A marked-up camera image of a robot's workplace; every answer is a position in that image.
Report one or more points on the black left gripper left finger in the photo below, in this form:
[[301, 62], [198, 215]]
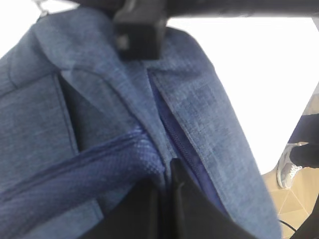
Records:
[[136, 217]]

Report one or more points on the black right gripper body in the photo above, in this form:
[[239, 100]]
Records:
[[140, 27]]

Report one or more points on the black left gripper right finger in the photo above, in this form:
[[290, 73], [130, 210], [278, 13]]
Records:
[[187, 213]]

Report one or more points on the dark navy lunch bag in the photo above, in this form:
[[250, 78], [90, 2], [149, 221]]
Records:
[[80, 127]]

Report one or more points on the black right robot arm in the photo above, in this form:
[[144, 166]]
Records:
[[221, 8]]

